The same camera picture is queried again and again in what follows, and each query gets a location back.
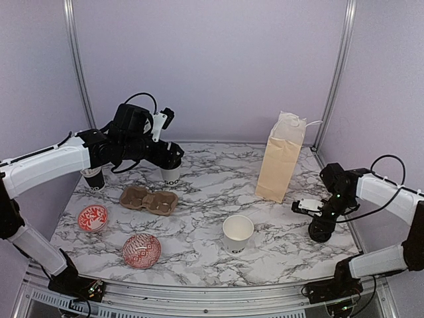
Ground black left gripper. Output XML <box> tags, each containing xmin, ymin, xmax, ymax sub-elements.
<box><xmin>121</xmin><ymin>135</ymin><xmax>184</xmax><ymax>168</ymax></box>

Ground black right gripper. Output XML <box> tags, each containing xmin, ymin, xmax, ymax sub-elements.
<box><xmin>309</xmin><ymin>191</ymin><xmax>354</xmax><ymax>235</ymax></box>

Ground white paper coffee cup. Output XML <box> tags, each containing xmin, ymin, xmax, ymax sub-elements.
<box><xmin>160</xmin><ymin>166</ymin><xmax>180</xmax><ymax>187</ymax></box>

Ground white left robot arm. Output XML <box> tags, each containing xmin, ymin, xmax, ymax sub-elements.
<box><xmin>1</xmin><ymin>103</ymin><xmax>184</xmax><ymax>295</ymax></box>

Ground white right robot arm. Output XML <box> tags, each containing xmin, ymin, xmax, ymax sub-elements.
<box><xmin>292</xmin><ymin>163</ymin><xmax>423</xmax><ymax>297</ymax></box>

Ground brown cardboard cup carrier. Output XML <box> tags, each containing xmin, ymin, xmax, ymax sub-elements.
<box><xmin>119</xmin><ymin>186</ymin><xmax>178</xmax><ymax>217</ymax></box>

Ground brown paper bag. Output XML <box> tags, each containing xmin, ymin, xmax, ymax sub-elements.
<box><xmin>255</xmin><ymin>112</ymin><xmax>307</xmax><ymax>203</ymax></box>

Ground black cup with straws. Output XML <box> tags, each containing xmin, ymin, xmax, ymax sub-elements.
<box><xmin>80</xmin><ymin>167</ymin><xmax>105</xmax><ymax>191</ymax></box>

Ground red geometric pattern bowl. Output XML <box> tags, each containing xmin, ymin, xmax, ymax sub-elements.
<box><xmin>123</xmin><ymin>234</ymin><xmax>162</xmax><ymax>269</ymax></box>

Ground red floral pattern bowl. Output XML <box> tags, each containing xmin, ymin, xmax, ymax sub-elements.
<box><xmin>78</xmin><ymin>205</ymin><xmax>109</xmax><ymax>233</ymax></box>

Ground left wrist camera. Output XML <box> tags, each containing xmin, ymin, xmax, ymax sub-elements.
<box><xmin>151</xmin><ymin>107</ymin><xmax>175</xmax><ymax>142</ymax></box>

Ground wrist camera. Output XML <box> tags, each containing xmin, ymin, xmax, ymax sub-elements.
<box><xmin>151</xmin><ymin>107</ymin><xmax>175</xmax><ymax>142</ymax></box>
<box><xmin>291</xmin><ymin>199</ymin><xmax>324</xmax><ymax>217</ymax></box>

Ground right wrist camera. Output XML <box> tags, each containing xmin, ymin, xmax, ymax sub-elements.
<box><xmin>291</xmin><ymin>199</ymin><xmax>324</xmax><ymax>217</ymax></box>

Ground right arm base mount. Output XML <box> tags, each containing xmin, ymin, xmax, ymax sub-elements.
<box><xmin>301</xmin><ymin>278</ymin><xmax>363</xmax><ymax>304</ymax></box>

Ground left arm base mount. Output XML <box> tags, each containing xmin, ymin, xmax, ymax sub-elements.
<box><xmin>48</xmin><ymin>276</ymin><xmax>106</xmax><ymax>302</ymax></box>

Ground right aluminium frame post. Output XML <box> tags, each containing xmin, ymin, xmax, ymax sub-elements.
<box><xmin>313</xmin><ymin>0</ymin><xmax>357</xmax><ymax>152</ymax></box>

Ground aluminium frame post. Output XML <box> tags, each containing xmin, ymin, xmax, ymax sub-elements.
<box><xmin>63</xmin><ymin>0</ymin><xmax>96</xmax><ymax>129</ymax></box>
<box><xmin>313</xmin><ymin>0</ymin><xmax>357</xmax><ymax>152</ymax></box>

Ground left aluminium frame post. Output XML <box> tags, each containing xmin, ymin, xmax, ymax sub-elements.
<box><xmin>63</xmin><ymin>0</ymin><xmax>96</xmax><ymax>129</ymax></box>

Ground front aluminium rail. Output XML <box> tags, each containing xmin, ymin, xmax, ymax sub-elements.
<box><xmin>10</xmin><ymin>267</ymin><xmax>399</xmax><ymax>317</ymax></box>

